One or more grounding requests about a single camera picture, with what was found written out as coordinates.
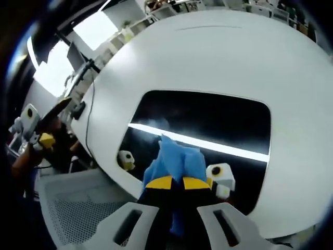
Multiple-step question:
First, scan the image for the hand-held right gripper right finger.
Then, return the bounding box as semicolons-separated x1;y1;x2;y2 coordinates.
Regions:
182;176;274;250

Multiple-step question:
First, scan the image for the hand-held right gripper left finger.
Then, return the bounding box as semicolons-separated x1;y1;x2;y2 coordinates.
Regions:
97;176;174;250

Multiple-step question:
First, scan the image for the blue cleaning cloth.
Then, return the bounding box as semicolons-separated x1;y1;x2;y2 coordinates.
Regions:
141;132;209;234

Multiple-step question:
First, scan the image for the small black oval device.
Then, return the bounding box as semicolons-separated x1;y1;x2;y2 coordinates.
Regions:
72;101;86;120

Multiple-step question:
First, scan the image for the white mesh basket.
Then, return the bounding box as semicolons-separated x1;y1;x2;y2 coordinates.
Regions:
35;168;140;249

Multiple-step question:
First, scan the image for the dark computer monitor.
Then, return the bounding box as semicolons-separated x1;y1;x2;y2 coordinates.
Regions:
66;41;88;72

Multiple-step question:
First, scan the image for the white low cabinet row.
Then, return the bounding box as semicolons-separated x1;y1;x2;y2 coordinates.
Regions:
103;14;157;54

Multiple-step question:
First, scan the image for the thin black cable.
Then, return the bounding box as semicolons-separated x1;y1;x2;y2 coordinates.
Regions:
85;77;97;158

